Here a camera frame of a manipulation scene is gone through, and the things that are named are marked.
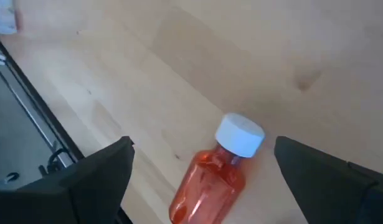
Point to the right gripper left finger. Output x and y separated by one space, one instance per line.
101 186

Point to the red bottle white cap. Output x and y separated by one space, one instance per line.
210 183

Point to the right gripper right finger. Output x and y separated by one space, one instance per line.
319 183

